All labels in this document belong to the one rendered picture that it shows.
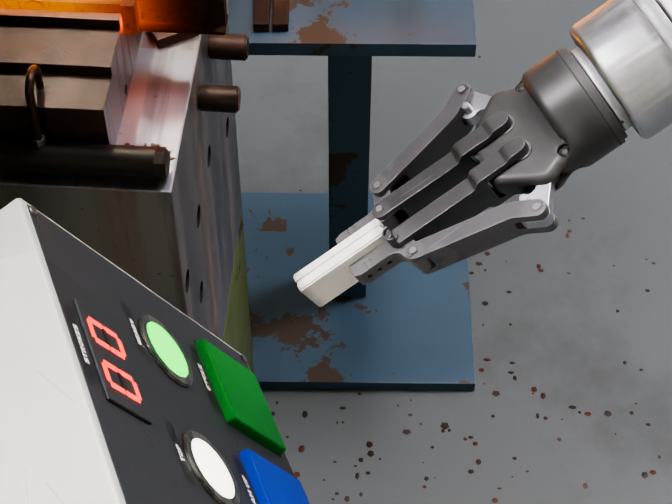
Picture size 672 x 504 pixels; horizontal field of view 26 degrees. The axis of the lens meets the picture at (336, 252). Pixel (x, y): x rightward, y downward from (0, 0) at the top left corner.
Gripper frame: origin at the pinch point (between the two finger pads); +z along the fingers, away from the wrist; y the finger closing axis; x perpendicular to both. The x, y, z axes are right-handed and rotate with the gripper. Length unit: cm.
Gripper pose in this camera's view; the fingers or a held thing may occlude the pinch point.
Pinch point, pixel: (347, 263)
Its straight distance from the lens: 98.6
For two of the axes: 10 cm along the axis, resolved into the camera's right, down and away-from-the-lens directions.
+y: -3.6, -7.1, 6.0
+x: -4.7, -4.2, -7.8
